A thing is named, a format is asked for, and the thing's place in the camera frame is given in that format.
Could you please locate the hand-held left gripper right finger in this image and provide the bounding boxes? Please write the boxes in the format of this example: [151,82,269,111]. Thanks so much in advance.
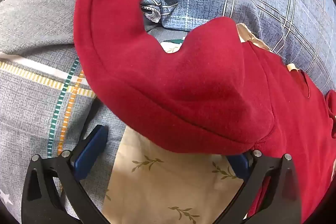
[213,149,302,224]

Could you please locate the grey striped bedsheet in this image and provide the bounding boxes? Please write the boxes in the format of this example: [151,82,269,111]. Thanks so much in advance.
[0,0,126,224]

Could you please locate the red small sweater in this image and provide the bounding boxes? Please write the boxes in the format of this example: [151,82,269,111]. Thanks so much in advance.
[74,0,336,224]

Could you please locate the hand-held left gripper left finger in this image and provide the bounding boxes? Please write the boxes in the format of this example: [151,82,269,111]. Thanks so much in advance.
[21,124,111,224]

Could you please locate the cream leaf-print cloth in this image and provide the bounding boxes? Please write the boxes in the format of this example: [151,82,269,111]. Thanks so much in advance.
[101,23,298,224]

